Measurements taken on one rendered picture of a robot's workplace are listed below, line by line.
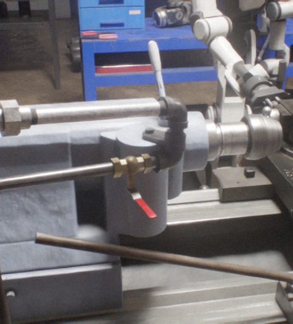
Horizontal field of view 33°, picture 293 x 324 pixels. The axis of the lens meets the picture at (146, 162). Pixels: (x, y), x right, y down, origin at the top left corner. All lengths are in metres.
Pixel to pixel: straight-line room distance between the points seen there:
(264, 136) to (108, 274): 0.38
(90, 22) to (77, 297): 2.08
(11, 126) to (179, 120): 0.25
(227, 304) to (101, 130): 0.40
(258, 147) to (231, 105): 1.26
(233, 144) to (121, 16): 1.95
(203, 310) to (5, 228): 0.38
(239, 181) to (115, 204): 0.49
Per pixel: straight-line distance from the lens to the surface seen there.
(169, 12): 2.86
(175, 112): 0.72
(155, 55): 0.84
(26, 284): 0.87
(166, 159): 0.75
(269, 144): 0.94
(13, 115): 0.62
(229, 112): 2.19
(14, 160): 0.83
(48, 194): 0.84
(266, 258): 1.25
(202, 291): 0.95
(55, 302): 0.90
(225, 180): 1.24
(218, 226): 1.18
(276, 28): 2.26
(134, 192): 0.75
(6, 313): 0.79
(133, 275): 1.17
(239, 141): 0.93
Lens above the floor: 1.49
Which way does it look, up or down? 28 degrees down
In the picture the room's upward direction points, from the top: straight up
